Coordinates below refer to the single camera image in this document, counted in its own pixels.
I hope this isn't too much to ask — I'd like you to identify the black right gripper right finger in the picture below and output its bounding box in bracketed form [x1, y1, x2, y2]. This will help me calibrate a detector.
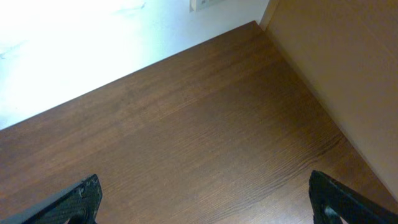
[308, 170, 397, 224]

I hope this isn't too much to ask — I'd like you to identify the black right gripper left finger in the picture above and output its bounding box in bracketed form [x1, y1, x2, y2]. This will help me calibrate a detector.
[1, 174, 103, 224]

